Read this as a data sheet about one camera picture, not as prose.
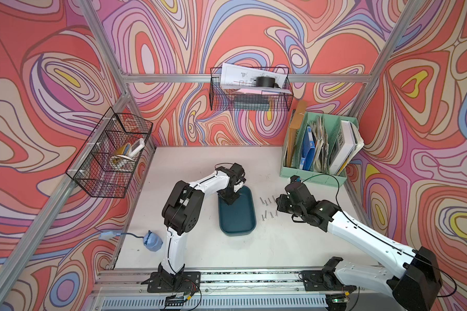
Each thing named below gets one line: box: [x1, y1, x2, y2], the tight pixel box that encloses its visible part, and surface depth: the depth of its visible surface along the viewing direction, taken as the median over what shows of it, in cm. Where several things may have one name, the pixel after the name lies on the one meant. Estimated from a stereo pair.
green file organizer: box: [279, 111, 359, 188], surface depth 98 cm
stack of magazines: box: [310, 115, 331, 174], surface depth 97 cm
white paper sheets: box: [220, 62, 293, 94], surface depth 87 cm
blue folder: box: [299, 125, 316, 171], surface depth 96 cm
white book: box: [329, 120, 365, 176], surface depth 92 cm
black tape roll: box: [253, 76, 281, 89], surface depth 84 cm
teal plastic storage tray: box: [217, 185, 257, 237], surface depth 92 cm
